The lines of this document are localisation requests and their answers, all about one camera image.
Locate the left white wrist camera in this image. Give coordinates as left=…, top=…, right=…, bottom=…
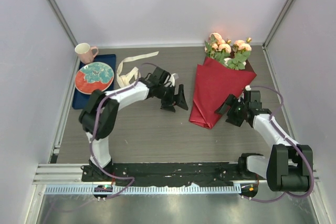
left=165, top=73, right=178, bottom=87

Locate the pink fake flower bouquet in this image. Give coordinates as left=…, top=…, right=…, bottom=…
left=204, top=33, right=252, bottom=70

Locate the red and teal plate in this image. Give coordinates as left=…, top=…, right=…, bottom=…
left=75, top=62, right=114, bottom=95

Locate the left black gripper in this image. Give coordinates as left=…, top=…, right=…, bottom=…
left=156, top=84, right=187, bottom=112

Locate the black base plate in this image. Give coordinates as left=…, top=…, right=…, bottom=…
left=81, top=162, right=266, bottom=187

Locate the cream ribbon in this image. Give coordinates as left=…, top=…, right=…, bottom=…
left=115, top=51, right=159, bottom=88

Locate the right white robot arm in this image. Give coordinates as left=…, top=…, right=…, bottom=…
left=215, top=89, right=314, bottom=197

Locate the red wrapping paper sheet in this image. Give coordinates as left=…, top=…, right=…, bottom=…
left=189, top=57, right=256, bottom=129

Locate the pink ceramic mug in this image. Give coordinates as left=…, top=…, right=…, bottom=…
left=75, top=42, right=99, bottom=64

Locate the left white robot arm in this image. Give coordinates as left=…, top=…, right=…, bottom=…
left=79, top=67, right=188, bottom=182

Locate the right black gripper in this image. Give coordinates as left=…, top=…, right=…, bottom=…
left=214, top=94, right=248, bottom=127

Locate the perforated metal rail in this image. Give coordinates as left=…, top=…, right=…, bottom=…
left=45, top=183, right=241, bottom=195

